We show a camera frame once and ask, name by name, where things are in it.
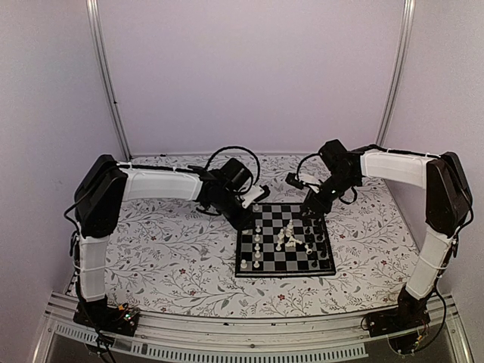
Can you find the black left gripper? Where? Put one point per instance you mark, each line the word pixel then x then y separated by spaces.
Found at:
pixel 241 224

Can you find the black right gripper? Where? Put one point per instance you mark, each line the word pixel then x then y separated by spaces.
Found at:
pixel 316 204

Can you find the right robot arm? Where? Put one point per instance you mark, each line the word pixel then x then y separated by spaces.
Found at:
pixel 448 202

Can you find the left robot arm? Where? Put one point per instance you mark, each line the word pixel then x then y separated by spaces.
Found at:
pixel 109 185

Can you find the black and white chess board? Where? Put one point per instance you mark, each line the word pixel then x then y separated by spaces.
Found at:
pixel 292 244

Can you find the floral patterned table mat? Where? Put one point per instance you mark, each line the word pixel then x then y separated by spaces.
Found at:
pixel 167 257

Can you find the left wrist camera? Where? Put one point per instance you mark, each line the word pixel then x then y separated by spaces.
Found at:
pixel 239 180

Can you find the back aluminium rail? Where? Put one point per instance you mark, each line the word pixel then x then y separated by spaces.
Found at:
pixel 226 152

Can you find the aluminium rail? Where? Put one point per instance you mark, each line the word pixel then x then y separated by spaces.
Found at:
pixel 226 152
pixel 176 338

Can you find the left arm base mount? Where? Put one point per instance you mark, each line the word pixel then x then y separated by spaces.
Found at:
pixel 122 319

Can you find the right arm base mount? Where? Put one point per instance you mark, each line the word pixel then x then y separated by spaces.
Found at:
pixel 407 325

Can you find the front aluminium rail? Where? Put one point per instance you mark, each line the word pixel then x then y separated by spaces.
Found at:
pixel 176 338

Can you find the right aluminium frame post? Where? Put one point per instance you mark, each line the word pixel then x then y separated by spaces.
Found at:
pixel 397 71

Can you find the aluminium frame post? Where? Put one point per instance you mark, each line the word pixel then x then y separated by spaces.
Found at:
pixel 95 25
pixel 397 71

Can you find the left aluminium frame post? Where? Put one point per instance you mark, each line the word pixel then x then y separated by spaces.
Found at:
pixel 95 25

